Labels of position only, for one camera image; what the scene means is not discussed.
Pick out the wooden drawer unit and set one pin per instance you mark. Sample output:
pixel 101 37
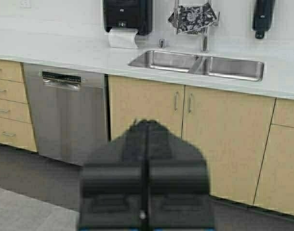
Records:
pixel 16 126

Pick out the wooden sink cabinet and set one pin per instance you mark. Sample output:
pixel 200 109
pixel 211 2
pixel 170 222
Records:
pixel 247 139

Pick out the grey floral patterned cloth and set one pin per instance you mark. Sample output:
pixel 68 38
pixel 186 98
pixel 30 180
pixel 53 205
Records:
pixel 192 19

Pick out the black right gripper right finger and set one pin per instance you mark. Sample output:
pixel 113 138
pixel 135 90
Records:
pixel 179 183

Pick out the small chrome counter cap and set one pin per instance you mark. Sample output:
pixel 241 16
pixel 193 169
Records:
pixel 162 43

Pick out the stainless steel double sink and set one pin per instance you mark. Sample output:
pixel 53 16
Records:
pixel 200 65

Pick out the black wall soap dispenser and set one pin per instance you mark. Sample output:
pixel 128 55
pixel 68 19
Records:
pixel 262 18

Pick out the black paper towel dispenser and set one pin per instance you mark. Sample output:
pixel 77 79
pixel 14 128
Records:
pixel 133 14

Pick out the stainless steel dishwasher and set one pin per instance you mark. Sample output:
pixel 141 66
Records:
pixel 68 111

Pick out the chrome kitchen faucet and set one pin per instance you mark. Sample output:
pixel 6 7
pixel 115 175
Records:
pixel 204 34

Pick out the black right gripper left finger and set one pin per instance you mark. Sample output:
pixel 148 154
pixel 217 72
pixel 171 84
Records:
pixel 112 184

